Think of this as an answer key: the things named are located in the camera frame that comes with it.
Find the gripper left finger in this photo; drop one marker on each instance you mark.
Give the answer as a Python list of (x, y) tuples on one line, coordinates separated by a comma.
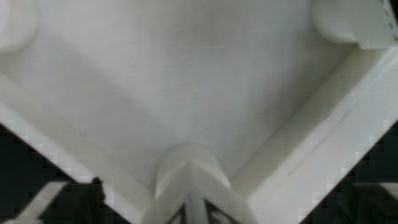
[(67, 204)]

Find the white table leg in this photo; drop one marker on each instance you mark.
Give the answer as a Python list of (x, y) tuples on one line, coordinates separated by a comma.
[(378, 24), (196, 199)]

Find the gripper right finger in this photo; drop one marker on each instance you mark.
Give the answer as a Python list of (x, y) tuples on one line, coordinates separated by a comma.
[(367, 204)]

